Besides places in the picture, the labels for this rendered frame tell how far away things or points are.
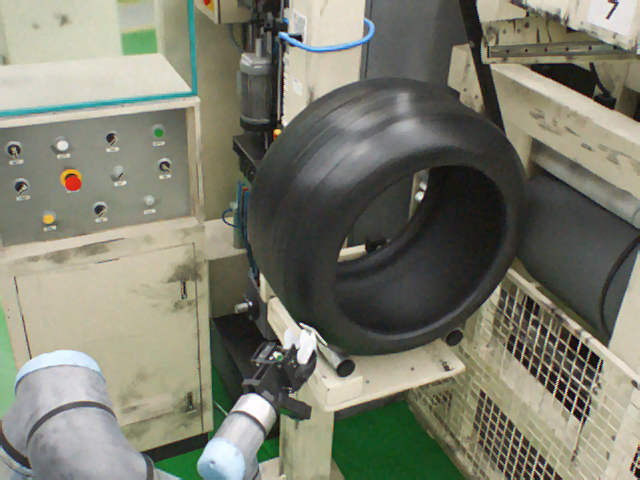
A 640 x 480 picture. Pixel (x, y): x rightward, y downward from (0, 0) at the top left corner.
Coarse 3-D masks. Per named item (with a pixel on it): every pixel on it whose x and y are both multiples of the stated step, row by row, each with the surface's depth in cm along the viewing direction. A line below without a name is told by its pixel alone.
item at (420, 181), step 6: (414, 174) 206; (420, 174) 204; (426, 174) 202; (414, 180) 207; (420, 180) 207; (426, 180) 202; (414, 186) 208; (420, 186) 207; (426, 186) 205; (414, 192) 209; (420, 192) 208; (414, 198) 210; (420, 198) 207; (414, 204) 211; (414, 210) 212
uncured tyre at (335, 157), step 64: (320, 128) 141; (384, 128) 134; (448, 128) 137; (256, 192) 150; (320, 192) 134; (448, 192) 180; (512, 192) 150; (256, 256) 156; (320, 256) 137; (384, 256) 182; (448, 256) 180; (512, 256) 160; (320, 320) 146; (384, 320) 173; (448, 320) 161
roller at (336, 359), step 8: (320, 344) 165; (328, 352) 162; (336, 352) 161; (328, 360) 162; (336, 360) 160; (344, 360) 159; (352, 360) 160; (336, 368) 159; (344, 368) 159; (352, 368) 160; (344, 376) 160
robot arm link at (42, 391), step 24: (48, 360) 104; (72, 360) 105; (24, 384) 103; (48, 384) 100; (72, 384) 100; (96, 384) 103; (24, 408) 100; (48, 408) 97; (72, 408) 96; (0, 432) 102; (24, 432) 99; (0, 456) 103; (24, 456) 100
